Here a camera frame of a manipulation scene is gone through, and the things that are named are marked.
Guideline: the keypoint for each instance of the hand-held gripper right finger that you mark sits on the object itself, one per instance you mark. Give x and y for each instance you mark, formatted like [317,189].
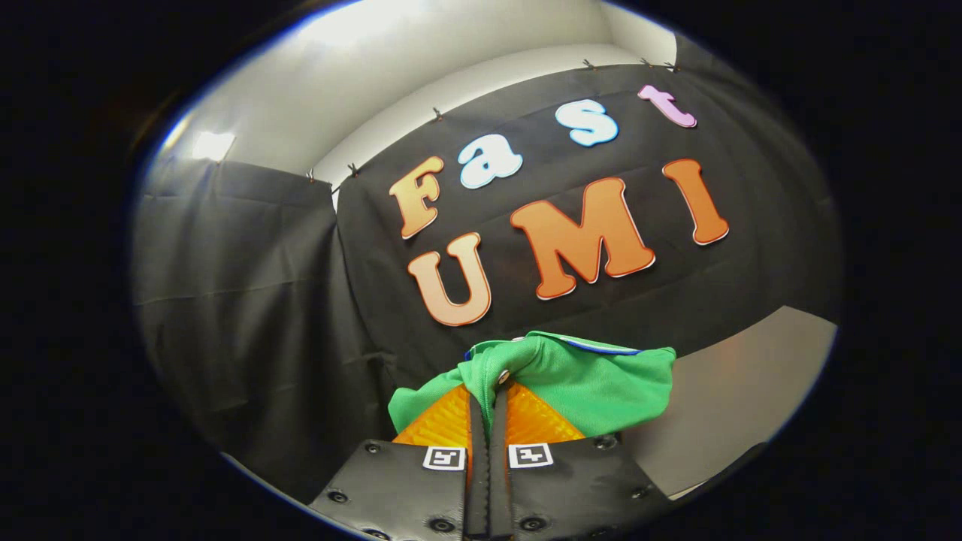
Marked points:
[571,488]

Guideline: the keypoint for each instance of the green polo shirt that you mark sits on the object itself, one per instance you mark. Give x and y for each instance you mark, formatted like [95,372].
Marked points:
[594,383]

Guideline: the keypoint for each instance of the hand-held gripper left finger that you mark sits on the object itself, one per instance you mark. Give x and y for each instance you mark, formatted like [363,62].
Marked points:
[406,488]

